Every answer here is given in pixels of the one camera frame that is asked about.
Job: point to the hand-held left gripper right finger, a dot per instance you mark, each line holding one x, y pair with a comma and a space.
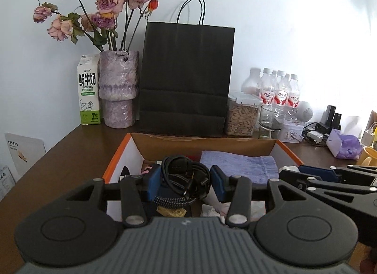
218, 184

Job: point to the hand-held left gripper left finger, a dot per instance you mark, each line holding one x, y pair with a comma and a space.
153, 182

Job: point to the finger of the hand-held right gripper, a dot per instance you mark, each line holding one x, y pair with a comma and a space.
338, 193
318, 173

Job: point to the orange-edged cardboard box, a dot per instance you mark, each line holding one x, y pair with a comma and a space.
176, 141

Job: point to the clear container of seeds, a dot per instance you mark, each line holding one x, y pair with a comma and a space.
241, 118

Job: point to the white crumpled cloth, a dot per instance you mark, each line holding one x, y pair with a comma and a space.
210, 210

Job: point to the white power adapter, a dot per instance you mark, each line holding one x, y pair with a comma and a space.
315, 137

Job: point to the purple tissue pack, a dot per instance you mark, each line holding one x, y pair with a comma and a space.
344, 147

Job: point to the black power adapter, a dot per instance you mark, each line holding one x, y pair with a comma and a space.
321, 127

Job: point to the white printed tin box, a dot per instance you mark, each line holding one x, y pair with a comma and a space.
291, 132

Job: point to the yellow cup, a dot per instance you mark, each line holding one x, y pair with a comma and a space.
369, 154

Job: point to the black charging stand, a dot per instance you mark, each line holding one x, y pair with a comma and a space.
331, 115

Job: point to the white round speaker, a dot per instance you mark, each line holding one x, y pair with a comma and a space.
304, 110

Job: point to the clear glass cup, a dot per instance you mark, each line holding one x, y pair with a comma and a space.
271, 123

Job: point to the pack of water bottles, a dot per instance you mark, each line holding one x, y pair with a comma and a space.
279, 94

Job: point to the purple textured vase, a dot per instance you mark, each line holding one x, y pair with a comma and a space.
117, 85

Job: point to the white green milk carton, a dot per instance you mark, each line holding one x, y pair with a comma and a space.
88, 91

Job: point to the black paper bag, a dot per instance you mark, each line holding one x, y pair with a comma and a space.
185, 70

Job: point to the white printed board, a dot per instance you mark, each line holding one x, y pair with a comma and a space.
26, 156

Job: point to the printed carton box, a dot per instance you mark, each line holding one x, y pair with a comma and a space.
6, 182

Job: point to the dried pink rose bouquet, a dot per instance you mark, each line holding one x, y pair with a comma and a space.
107, 3

